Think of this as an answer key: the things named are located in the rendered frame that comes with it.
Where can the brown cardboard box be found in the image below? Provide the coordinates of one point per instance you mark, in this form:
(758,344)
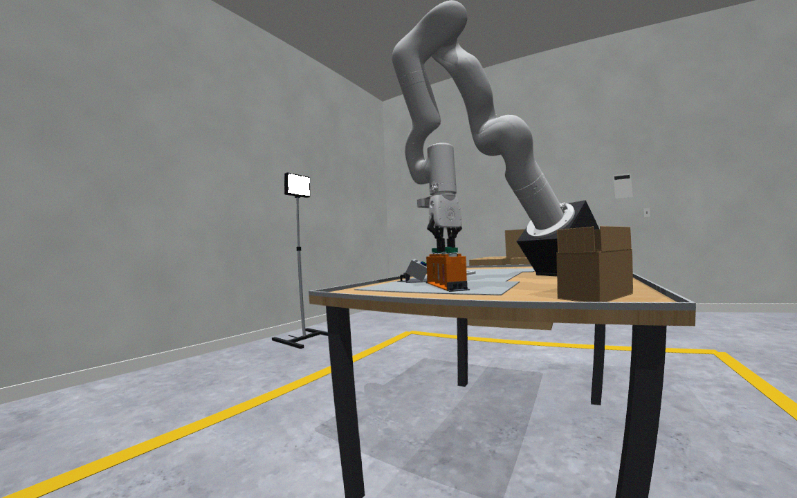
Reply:
(594,265)

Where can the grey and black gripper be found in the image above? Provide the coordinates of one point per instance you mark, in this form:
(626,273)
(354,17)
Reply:
(444,213)

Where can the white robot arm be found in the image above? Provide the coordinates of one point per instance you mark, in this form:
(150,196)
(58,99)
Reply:
(436,35)

